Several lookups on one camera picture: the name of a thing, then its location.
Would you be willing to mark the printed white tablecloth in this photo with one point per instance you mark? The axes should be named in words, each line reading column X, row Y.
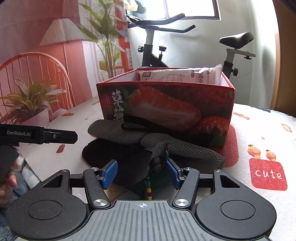
column 261, row 129

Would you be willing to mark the printed backdrop cloth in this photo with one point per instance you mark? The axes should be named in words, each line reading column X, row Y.
column 46, row 69

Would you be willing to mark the dark framed window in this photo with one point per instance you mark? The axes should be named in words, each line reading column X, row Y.
column 192, row 9

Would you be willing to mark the black fabric pad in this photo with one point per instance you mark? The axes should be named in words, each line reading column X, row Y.
column 129, row 166

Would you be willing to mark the brown wooden panel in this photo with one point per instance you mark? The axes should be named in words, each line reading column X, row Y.
column 285, row 58

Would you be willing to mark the white face mask packet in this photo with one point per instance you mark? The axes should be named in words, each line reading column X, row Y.
column 175, row 75

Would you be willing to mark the black mesh gloves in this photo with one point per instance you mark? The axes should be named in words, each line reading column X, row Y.
column 111, row 134

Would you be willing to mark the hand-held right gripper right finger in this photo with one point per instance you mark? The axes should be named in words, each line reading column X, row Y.
column 174, row 173

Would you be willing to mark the black dotted sock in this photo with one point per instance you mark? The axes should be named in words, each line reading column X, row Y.
column 135, row 126

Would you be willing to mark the black exercise bike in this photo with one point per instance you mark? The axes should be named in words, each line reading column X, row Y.
column 150, row 41

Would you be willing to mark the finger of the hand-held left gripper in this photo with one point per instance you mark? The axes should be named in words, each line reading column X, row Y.
column 64, row 136

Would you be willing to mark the red strawberry print cardboard box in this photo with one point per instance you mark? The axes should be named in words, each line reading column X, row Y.
column 166, row 109

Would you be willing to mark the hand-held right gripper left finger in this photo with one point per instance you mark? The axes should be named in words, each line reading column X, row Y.
column 108, row 173

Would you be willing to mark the white plastic bag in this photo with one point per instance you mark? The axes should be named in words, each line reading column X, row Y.
column 130, row 5

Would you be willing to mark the dark green tasselled pouch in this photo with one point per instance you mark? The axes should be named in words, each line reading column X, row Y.
column 159, row 179

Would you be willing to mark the person's left hand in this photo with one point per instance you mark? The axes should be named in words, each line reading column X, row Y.
column 11, row 183

